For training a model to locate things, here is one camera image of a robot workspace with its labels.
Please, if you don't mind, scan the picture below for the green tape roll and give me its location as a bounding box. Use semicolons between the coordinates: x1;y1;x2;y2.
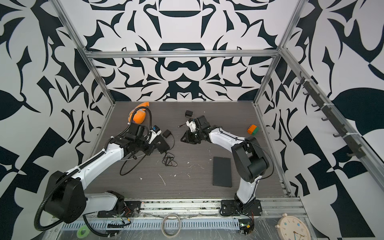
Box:
77;225;91;239

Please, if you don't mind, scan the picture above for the black power adapter with cable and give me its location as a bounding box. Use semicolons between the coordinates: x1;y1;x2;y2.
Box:
162;130;178;167

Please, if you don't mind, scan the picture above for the black rectangular box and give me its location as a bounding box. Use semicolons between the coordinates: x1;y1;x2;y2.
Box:
213;157;233;188

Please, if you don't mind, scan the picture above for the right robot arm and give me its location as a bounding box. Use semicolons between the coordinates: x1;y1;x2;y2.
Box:
181;116;270;206

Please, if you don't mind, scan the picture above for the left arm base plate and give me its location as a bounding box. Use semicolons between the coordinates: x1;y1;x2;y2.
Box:
97;201;142;218

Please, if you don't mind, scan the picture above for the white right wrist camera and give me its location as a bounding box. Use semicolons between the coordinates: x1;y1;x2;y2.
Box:
186;120;197;133

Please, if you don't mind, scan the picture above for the beige cable ring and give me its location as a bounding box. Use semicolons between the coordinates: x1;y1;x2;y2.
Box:
161;212;183;238

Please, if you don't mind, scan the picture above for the white analog clock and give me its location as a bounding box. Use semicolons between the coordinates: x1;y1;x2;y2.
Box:
275;213;312;240

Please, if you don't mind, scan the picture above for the orange and green toy brick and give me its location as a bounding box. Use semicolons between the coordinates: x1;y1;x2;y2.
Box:
247;125;259;136

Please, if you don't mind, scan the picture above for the orange plush toy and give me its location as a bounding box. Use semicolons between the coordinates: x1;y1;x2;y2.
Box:
128;102;150;124

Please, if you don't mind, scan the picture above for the black network switch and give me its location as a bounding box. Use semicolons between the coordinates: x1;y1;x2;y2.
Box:
152;135;171;154

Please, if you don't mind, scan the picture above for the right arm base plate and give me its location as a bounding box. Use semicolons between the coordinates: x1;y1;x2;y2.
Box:
219;199;263;217

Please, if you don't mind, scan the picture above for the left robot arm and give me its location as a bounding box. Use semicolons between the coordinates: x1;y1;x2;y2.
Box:
34;124;161;232

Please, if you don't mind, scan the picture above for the black power adapter far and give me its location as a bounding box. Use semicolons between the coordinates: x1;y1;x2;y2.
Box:
178;110;193;128

